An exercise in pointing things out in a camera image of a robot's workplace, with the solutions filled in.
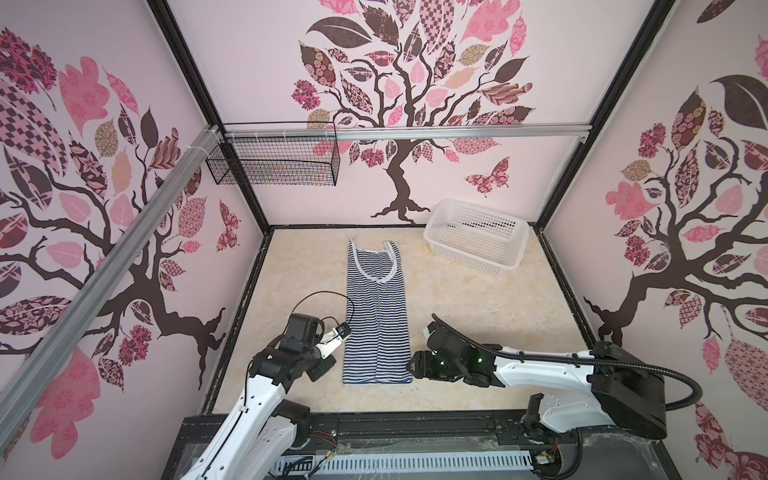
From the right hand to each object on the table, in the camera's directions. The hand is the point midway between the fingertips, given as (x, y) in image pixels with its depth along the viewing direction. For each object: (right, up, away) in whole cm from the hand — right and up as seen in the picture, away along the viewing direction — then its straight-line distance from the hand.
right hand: (410, 366), depth 80 cm
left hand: (-24, +4, -1) cm, 25 cm away
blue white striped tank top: (-10, +4, +9) cm, 14 cm away
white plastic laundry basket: (+29, +38, +37) cm, 60 cm away
